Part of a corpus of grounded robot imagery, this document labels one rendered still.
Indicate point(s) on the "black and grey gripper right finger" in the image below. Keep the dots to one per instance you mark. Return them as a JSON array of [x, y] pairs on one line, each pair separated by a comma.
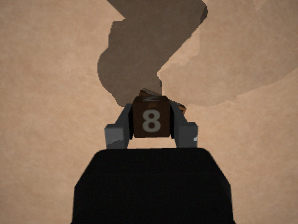
[[184, 133]]

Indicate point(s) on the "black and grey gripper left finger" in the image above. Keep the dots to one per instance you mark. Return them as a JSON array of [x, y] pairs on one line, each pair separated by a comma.
[[117, 135]]

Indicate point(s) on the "brown cube with number 8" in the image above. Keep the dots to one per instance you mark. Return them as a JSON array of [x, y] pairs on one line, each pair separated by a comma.
[[151, 116]]

